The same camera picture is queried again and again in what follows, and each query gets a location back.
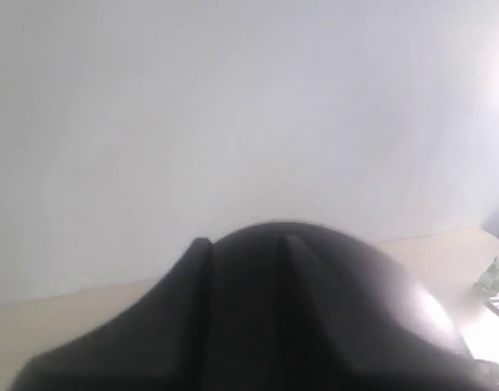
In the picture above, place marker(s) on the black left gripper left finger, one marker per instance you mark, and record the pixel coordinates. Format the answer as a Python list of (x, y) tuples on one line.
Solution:
[(156, 344)]

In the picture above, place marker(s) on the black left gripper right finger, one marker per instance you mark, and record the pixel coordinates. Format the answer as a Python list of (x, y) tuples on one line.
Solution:
[(331, 336)]

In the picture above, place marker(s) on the black helmet with tinted visor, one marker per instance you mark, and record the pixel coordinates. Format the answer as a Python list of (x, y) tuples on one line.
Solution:
[(243, 347)]

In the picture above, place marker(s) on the clear plastic bottle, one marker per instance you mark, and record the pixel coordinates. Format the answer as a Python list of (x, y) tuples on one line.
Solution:
[(489, 279)]

